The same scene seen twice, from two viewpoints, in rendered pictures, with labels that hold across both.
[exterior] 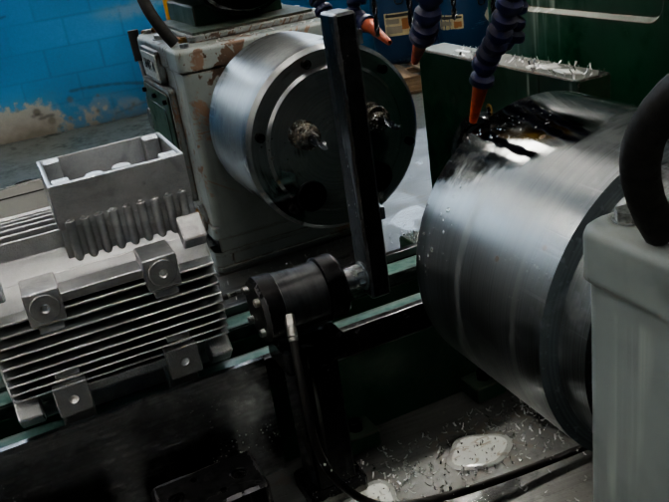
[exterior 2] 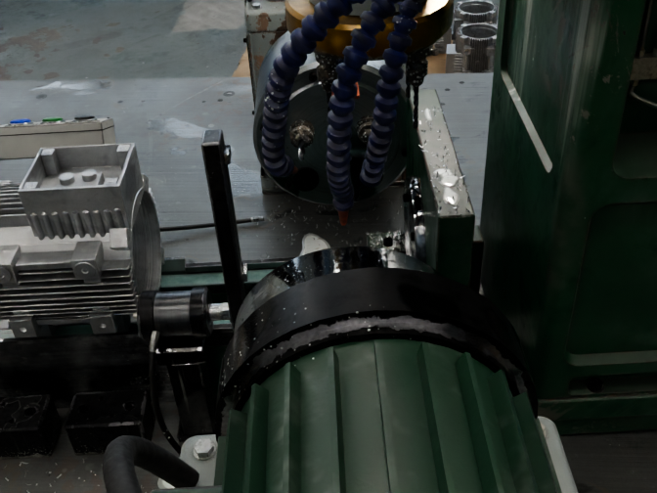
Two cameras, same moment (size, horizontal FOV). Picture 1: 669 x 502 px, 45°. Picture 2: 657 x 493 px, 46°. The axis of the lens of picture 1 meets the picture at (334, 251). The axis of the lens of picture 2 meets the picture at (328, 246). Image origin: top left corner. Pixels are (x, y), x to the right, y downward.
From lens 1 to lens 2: 49 cm
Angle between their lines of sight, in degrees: 23
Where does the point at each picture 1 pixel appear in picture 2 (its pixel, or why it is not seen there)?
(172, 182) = (110, 203)
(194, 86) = (257, 43)
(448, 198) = (246, 310)
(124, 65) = not seen: outside the picture
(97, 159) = (84, 155)
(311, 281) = (178, 311)
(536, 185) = not seen: hidden behind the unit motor
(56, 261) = (24, 236)
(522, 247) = not seen: hidden behind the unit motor
